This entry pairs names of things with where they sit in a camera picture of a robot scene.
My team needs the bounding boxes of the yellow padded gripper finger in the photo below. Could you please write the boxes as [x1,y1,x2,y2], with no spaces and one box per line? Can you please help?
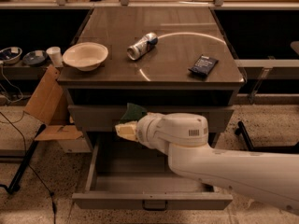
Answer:
[115,121,137,142]

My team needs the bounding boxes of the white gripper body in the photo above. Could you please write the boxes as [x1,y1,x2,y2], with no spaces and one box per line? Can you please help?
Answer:
[136,113,165,149]

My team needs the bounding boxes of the green yellow sponge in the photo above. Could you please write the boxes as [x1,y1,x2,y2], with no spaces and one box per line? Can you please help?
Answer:
[120,103,148,123]

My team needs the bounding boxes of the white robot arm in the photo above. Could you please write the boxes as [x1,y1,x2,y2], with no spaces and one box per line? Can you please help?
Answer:
[115,113,299,215]

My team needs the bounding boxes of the grey middle drawer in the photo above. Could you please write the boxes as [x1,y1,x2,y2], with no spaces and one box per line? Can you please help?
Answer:
[68,105,234,133]

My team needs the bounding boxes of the grey open bottom drawer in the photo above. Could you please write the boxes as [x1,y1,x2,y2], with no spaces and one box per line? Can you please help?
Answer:
[73,133,233,211]

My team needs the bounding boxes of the grey drawer cabinet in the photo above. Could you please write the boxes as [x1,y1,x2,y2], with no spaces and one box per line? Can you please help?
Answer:
[57,6,246,153]

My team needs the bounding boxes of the dark blue snack bag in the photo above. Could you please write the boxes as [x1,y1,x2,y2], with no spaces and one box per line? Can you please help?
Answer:
[190,55,218,77]

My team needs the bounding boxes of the brown cardboard box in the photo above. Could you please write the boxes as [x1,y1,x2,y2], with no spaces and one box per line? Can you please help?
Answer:
[24,65,92,153]

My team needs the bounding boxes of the black right stand leg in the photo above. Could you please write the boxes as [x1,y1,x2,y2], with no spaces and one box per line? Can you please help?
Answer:
[235,121,299,154]

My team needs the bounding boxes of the black stand leg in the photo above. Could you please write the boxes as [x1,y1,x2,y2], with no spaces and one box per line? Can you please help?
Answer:
[0,123,47,195]
[235,121,299,154]

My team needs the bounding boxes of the silver blue soda can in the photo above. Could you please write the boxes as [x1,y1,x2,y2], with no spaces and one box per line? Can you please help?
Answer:
[127,33,158,61]

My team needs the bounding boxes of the white paper cup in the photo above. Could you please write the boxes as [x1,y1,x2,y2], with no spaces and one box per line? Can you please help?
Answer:
[46,47,63,67]

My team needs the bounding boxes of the black left stand leg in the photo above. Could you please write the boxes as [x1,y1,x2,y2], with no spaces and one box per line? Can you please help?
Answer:
[0,123,47,195]

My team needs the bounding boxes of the white blue bowl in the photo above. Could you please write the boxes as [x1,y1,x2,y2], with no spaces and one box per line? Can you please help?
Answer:
[0,47,22,65]

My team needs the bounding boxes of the black floor cable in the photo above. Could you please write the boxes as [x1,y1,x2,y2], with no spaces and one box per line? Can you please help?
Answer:
[0,110,58,224]

